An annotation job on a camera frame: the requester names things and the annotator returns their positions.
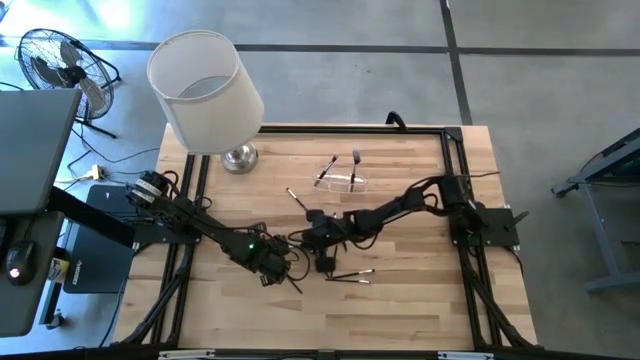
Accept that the black eyeliner pencil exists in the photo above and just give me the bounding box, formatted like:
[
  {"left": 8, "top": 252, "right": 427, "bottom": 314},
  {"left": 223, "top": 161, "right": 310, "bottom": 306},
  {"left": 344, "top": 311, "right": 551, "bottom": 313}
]
[{"left": 331, "top": 268, "right": 376, "bottom": 280}]

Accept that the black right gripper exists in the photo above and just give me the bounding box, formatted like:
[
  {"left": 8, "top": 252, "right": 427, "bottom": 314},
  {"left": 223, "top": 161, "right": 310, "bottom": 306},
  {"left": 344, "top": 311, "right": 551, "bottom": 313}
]
[{"left": 302, "top": 208, "right": 354, "bottom": 275}]

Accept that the clear acrylic brush holder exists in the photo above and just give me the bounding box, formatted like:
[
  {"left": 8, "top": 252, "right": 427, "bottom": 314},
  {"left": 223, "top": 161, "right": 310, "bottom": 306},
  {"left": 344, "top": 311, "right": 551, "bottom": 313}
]
[{"left": 313, "top": 169, "right": 370, "bottom": 195}]

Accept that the black floor fan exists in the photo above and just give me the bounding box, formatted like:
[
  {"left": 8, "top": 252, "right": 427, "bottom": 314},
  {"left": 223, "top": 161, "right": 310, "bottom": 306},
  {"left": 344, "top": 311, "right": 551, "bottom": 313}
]
[{"left": 16, "top": 27, "right": 123, "bottom": 140}]

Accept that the black computer mouse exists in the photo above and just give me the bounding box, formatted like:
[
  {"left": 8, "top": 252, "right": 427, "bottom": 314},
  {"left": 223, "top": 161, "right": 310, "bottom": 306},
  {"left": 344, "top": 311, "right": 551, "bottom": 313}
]
[{"left": 4, "top": 239, "right": 38, "bottom": 288}]

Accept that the white table edge bracket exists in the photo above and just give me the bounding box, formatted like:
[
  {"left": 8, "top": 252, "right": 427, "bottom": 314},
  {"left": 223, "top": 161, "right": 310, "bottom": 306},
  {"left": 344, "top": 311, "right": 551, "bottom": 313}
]
[
  {"left": 438, "top": 351, "right": 495, "bottom": 360},
  {"left": 158, "top": 348, "right": 216, "bottom": 360}
]

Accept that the white shade silver table lamp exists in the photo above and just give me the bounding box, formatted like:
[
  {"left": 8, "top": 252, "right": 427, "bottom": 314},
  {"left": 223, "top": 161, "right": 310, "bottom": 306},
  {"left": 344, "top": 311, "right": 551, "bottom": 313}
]
[{"left": 146, "top": 28, "right": 265, "bottom": 175}]

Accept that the black Husky case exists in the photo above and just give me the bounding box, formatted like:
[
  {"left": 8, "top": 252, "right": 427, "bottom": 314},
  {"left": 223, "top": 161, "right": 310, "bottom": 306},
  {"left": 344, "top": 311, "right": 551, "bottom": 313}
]
[{"left": 63, "top": 184, "right": 151, "bottom": 295}]

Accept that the grey metal table frame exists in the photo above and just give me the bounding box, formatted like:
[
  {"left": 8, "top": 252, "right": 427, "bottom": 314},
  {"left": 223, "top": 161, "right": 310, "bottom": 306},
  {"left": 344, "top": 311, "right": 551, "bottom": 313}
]
[{"left": 551, "top": 127, "right": 640, "bottom": 295}]

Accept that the black hook handle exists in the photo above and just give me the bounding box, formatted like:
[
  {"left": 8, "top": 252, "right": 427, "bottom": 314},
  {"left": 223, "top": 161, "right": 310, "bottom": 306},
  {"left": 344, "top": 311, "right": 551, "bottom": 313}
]
[{"left": 384, "top": 110, "right": 409, "bottom": 131}]

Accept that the yellow black label tag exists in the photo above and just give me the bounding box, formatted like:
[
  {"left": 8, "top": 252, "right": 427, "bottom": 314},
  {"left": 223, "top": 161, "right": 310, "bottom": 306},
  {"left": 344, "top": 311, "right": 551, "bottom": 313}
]
[{"left": 48, "top": 256, "right": 72, "bottom": 286}]

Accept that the black clamp lever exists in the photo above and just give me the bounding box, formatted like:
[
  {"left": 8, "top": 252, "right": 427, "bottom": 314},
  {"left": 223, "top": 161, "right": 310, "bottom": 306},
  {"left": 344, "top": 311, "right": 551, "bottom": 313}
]
[{"left": 503, "top": 209, "right": 530, "bottom": 233}]

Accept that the black aluminium table frame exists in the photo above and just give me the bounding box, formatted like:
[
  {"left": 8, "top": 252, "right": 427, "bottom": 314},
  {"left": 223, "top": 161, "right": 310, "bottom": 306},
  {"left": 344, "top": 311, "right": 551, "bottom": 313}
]
[{"left": 114, "top": 124, "right": 540, "bottom": 360}]

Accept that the black diagonal beam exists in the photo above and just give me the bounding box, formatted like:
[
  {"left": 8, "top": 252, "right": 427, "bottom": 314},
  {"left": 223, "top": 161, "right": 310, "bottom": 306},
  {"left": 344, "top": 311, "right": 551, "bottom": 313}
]
[{"left": 46, "top": 185, "right": 137, "bottom": 249}]

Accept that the dark grey desk surface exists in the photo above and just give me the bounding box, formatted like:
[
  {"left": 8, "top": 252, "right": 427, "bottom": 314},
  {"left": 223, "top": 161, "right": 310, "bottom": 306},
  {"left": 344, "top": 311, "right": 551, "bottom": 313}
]
[{"left": 0, "top": 209, "right": 66, "bottom": 338}]

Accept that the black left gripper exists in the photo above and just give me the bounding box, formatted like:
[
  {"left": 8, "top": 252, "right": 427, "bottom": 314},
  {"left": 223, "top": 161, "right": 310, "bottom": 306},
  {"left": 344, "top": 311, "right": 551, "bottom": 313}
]
[{"left": 257, "top": 239, "right": 293, "bottom": 288}]

